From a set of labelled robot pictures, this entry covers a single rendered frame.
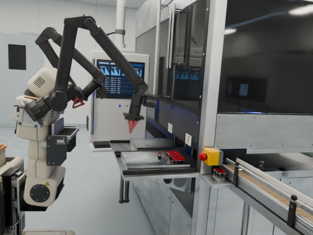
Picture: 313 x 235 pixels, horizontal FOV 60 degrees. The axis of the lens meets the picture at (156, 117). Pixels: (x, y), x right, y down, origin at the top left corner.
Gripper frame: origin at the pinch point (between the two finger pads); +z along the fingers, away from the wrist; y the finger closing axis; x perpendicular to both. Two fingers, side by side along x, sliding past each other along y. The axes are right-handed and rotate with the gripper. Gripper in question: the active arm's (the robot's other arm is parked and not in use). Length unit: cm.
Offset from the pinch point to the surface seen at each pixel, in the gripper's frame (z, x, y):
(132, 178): 20.7, -10.9, 3.2
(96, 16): -158, 544, -15
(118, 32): -63, 94, -6
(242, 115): -20, -13, 54
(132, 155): 18.0, 19.7, 8.9
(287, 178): 11, -13, 94
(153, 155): 15.7, 19.5, 21.8
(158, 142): 15, 53, 34
